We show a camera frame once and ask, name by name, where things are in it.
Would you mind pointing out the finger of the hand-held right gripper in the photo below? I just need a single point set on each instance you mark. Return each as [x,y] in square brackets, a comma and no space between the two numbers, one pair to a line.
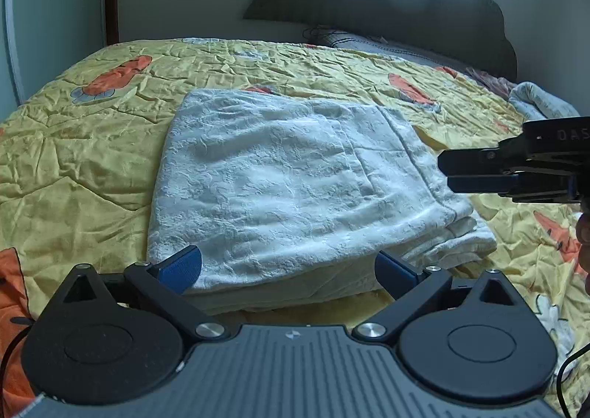
[468,161]
[481,184]

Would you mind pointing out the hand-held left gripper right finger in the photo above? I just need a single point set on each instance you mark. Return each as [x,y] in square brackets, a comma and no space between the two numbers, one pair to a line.
[392,271]

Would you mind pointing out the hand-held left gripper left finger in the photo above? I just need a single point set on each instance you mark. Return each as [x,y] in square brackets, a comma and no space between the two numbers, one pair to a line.
[180,268]

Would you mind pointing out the white textured towel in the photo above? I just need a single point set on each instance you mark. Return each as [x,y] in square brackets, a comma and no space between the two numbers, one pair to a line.
[286,178]

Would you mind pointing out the person's right hand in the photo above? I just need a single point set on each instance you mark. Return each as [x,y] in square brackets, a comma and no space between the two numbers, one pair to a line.
[583,230]

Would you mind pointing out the light blue crumpled cloth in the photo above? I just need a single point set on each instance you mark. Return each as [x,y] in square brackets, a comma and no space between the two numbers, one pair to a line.
[539,100]

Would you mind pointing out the patterned pink cloth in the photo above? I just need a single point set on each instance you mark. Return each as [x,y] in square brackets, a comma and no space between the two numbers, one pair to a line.
[491,82]

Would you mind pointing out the grey stitched pillow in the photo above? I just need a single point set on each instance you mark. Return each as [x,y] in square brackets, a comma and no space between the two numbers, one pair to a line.
[396,48]

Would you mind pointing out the yellow quilt with orange prints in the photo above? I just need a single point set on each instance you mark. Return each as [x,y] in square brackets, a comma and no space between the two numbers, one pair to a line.
[92,146]

